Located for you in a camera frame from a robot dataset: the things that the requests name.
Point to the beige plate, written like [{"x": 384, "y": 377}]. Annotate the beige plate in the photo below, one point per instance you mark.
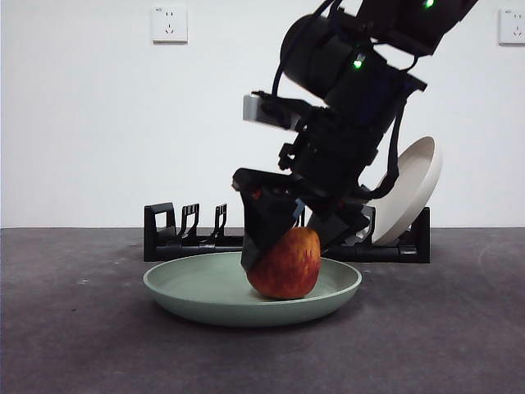
[{"x": 418, "y": 176}]

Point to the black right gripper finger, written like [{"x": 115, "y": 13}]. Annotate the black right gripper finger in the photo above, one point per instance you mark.
[
  {"x": 336, "y": 230},
  {"x": 262, "y": 230}
]

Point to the red yellow apple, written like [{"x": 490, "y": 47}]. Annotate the red yellow apple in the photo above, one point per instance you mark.
[{"x": 291, "y": 267}]

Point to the white wall socket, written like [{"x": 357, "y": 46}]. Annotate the white wall socket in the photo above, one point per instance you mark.
[
  {"x": 170, "y": 24},
  {"x": 512, "y": 26}
]

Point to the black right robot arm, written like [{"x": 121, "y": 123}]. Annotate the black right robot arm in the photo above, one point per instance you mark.
[{"x": 369, "y": 82}]

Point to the green plate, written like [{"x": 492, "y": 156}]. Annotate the green plate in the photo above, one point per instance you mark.
[{"x": 197, "y": 287}]

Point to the pale grey right wrist camera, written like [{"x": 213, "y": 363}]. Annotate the pale grey right wrist camera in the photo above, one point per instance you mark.
[{"x": 258, "y": 113}]

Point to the black plate rack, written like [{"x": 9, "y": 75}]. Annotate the black plate rack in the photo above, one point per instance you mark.
[{"x": 164, "y": 250}]

